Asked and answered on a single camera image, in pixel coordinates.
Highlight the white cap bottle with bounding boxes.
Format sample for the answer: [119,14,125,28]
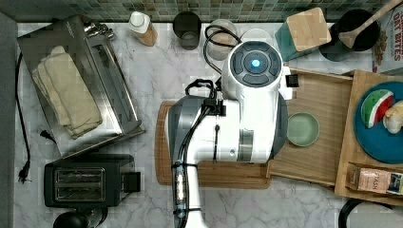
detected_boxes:
[128,11,158,47]

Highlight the yellow toy fruit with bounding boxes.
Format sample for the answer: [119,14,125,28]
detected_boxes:
[383,101,403,134]

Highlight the stainless toaster oven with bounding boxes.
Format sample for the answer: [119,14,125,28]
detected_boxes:
[17,15,144,157]

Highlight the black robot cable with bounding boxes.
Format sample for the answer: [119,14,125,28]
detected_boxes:
[170,24,243,228]

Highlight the wooden drawer cabinet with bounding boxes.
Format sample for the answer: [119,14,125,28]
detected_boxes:
[335,69,403,206]

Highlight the teal canister wooden lid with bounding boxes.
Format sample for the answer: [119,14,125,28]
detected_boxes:
[275,8,332,62]

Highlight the green small bowl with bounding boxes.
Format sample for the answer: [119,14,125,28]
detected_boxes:
[287,112,319,147]

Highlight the watermelon slice toy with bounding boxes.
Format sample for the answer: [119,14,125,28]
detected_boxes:
[360,89,393,128]

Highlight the cereal box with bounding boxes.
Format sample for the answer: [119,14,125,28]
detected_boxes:
[373,5,403,75]

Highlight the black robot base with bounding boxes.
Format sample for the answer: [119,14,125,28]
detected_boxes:
[337,199,403,228]

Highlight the bamboo cutting board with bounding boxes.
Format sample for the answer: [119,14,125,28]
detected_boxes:
[154,101,271,189]

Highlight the black power cord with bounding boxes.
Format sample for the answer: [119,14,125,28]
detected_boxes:
[14,51,57,184]

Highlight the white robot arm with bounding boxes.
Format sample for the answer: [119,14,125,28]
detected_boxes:
[165,41,292,228]

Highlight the tea bag box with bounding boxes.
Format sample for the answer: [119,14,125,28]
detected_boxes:
[346,163,402,196]

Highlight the wooden spoon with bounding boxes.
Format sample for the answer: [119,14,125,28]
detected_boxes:
[338,0,403,48]

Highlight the clear plastic food jar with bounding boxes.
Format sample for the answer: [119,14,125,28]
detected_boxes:
[207,19,238,61]

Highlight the black two-slot toaster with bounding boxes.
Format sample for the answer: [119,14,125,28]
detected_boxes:
[44,153,141,208]

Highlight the blue plate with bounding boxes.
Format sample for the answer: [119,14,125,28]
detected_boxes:
[354,81,403,164]

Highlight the folded beige towel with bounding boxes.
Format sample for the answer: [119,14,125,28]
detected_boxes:
[31,46,103,139]

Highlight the dark glass jar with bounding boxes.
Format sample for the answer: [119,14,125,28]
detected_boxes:
[173,11,202,50]

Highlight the black utensil holder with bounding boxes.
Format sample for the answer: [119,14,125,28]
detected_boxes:
[319,9,380,62]

